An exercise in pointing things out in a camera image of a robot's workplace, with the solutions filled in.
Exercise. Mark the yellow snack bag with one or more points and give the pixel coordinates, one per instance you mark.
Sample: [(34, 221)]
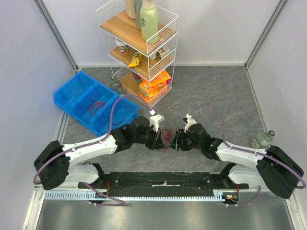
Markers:
[(136, 59)]

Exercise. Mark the green bottle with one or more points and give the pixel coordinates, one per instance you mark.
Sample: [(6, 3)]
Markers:
[(149, 19)]

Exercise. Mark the beige bottle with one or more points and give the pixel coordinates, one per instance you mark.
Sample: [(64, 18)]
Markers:
[(130, 10)]

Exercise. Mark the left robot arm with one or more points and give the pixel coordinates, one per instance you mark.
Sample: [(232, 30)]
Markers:
[(58, 164)]

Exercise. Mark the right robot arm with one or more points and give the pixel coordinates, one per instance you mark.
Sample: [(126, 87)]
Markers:
[(271, 167)]

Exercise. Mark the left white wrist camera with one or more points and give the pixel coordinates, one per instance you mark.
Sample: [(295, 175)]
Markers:
[(155, 119)]

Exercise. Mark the right glass bottle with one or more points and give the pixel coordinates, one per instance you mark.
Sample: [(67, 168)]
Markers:
[(263, 140)]

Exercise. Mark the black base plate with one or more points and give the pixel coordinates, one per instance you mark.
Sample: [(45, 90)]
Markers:
[(167, 184)]

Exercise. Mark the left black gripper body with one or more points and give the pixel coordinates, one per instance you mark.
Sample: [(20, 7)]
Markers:
[(150, 137)]

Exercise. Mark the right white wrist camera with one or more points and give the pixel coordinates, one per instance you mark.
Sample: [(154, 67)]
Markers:
[(189, 121)]

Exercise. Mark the white wire shelf rack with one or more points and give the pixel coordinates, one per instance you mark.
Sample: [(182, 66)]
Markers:
[(115, 23)]

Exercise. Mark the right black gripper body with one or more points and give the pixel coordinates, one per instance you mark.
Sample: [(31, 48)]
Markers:
[(181, 140)]

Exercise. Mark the orange snack box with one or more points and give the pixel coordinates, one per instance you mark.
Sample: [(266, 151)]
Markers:
[(148, 90)]

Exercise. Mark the blue plastic bin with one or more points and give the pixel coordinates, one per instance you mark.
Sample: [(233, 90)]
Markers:
[(90, 102)]

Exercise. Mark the slotted cable duct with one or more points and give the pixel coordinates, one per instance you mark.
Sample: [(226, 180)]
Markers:
[(92, 196)]

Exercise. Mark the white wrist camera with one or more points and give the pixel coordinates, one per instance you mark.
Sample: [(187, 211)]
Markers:
[(189, 121), (155, 119)]

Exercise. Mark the white cup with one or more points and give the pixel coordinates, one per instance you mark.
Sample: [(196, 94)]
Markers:
[(122, 46)]

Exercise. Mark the glass bottle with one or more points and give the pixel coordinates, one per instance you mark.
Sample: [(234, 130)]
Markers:
[(263, 140), (116, 85)]

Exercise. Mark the left glass bottle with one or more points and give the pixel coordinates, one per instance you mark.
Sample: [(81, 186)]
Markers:
[(116, 85)]

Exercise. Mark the grey-green bottle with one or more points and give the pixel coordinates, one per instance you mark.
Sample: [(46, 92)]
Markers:
[(137, 7)]

